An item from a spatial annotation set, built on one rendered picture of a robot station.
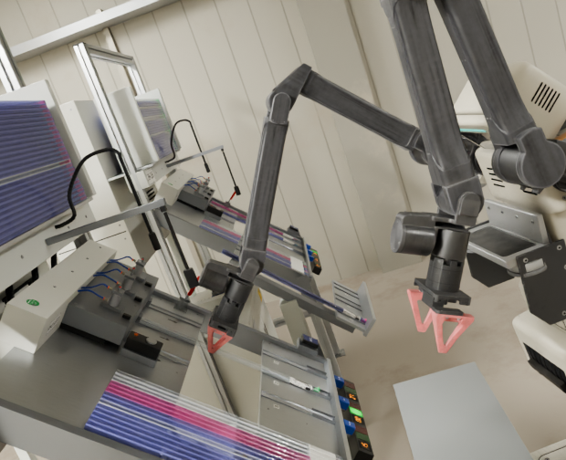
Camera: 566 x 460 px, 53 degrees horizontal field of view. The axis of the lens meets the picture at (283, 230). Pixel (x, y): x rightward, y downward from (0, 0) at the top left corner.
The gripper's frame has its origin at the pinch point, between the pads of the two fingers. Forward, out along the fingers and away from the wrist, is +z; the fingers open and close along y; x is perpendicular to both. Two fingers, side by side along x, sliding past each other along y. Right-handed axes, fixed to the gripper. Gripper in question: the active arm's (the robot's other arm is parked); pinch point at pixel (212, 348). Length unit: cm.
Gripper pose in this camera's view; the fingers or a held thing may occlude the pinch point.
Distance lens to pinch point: 145.1
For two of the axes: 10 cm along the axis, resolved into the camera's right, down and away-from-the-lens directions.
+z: -4.1, 8.9, 2.0
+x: 9.1, 4.0, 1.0
